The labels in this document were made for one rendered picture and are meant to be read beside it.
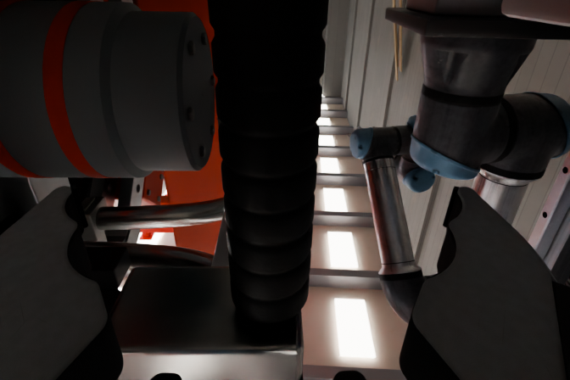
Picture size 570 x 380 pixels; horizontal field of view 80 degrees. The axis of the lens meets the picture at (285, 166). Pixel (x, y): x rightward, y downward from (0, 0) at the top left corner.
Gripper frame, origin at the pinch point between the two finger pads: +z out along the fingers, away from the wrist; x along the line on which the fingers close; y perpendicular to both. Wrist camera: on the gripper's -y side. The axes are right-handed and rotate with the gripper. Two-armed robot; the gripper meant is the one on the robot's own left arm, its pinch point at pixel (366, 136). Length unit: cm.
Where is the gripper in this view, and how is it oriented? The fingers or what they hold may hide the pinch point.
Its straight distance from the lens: 124.1
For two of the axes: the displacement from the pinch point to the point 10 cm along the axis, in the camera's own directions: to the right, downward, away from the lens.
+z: -2.0, -4.6, 8.6
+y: 1.5, -8.8, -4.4
